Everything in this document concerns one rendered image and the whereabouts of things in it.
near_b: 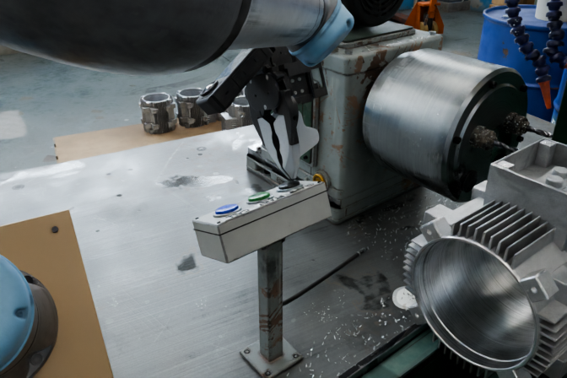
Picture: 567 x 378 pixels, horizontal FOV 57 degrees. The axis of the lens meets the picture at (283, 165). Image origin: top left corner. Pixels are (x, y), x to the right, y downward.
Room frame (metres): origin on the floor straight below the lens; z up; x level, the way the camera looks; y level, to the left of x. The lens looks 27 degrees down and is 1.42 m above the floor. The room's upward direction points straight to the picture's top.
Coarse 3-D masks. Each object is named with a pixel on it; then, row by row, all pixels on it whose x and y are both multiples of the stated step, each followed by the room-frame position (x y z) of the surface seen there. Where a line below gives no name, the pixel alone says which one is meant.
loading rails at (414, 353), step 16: (400, 336) 0.49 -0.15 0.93; (416, 336) 0.50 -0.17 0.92; (432, 336) 0.50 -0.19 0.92; (384, 352) 0.46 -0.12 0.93; (400, 352) 0.47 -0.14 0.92; (416, 352) 0.47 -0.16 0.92; (432, 352) 0.47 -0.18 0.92; (448, 352) 0.49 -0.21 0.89; (352, 368) 0.44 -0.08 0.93; (368, 368) 0.44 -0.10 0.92; (384, 368) 0.44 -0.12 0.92; (400, 368) 0.44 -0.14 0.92; (416, 368) 0.45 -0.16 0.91; (432, 368) 0.47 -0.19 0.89; (448, 368) 0.50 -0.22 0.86
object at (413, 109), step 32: (416, 64) 0.91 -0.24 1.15; (448, 64) 0.88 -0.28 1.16; (480, 64) 0.87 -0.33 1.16; (384, 96) 0.89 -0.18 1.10; (416, 96) 0.85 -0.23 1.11; (448, 96) 0.81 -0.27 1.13; (480, 96) 0.81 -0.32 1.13; (512, 96) 0.86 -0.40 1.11; (384, 128) 0.86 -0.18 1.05; (416, 128) 0.81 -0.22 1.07; (448, 128) 0.77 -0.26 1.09; (480, 128) 0.79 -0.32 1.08; (512, 128) 0.84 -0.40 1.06; (384, 160) 0.88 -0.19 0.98; (416, 160) 0.81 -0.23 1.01; (448, 160) 0.77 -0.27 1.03; (480, 160) 0.82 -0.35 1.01; (448, 192) 0.78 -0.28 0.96
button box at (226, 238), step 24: (288, 192) 0.59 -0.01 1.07; (312, 192) 0.60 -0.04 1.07; (216, 216) 0.54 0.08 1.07; (240, 216) 0.53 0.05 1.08; (264, 216) 0.55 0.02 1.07; (288, 216) 0.56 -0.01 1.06; (312, 216) 0.58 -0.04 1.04; (216, 240) 0.51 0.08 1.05; (240, 240) 0.52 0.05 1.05; (264, 240) 0.53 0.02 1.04
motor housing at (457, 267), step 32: (480, 224) 0.47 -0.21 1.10; (512, 224) 0.46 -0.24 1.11; (544, 224) 0.47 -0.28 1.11; (416, 256) 0.51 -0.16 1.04; (448, 256) 0.54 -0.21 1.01; (480, 256) 0.58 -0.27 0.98; (512, 256) 0.43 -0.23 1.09; (544, 256) 0.44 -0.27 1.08; (416, 288) 0.50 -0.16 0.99; (448, 288) 0.53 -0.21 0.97; (480, 288) 0.54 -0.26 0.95; (512, 288) 0.56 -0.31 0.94; (448, 320) 0.49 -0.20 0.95; (480, 320) 0.50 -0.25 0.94; (512, 320) 0.50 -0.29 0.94; (544, 320) 0.39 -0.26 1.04; (480, 352) 0.45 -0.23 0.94; (512, 352) 0.43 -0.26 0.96; (544, 352) 0.39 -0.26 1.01
